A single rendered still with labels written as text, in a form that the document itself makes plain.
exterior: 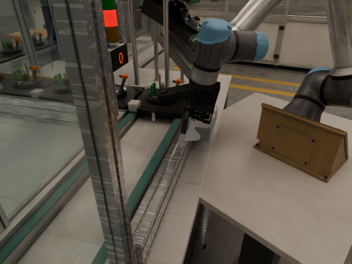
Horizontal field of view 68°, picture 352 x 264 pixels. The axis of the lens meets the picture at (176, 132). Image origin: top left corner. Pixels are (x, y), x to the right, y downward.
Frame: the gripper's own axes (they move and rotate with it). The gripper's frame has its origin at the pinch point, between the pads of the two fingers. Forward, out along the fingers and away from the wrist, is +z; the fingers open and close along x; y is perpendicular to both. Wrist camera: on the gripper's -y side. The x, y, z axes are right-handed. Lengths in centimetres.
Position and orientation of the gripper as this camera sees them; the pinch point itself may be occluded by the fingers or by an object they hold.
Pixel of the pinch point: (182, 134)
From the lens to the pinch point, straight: 83.5
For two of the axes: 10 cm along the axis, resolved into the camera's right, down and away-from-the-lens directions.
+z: -1.7, 7.6, 6.3
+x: 1.6, -6.1, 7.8
